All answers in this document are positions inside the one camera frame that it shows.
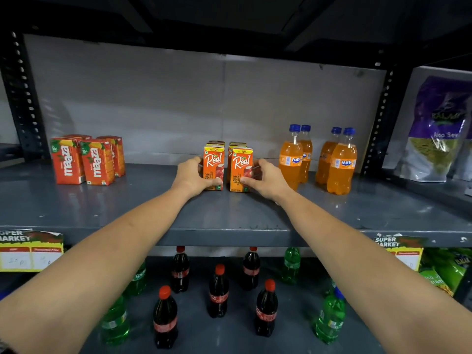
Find cola bottle red cap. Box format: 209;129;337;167
242;246;261;291
170;246;190;294
254;279;279;338
153;285;179;350
208;264;230;319

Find person's right forearm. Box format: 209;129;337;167
278;187;472;354

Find green snack packet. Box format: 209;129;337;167
418;268;455;297
423;248;472;292

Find yellow shelf price label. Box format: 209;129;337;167
373;234;429;272
0;229;64;273

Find orange soda bottle blue cap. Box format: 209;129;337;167
278;124;304;192
298;124;313;184
315;127;342;186
326;127;358;196

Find dark grey metal shelf rack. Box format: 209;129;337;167
0;0;472;354

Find person's left forearm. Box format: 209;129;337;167
0;184;194;354

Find green soda bottle blue cap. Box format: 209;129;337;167
314;287;347;345

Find person's right hand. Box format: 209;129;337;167
240;158;296;206

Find person's left hand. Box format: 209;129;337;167
171;156;223;200

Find purple snack pouch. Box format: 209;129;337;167
393;75;472;183
451;129;472;182

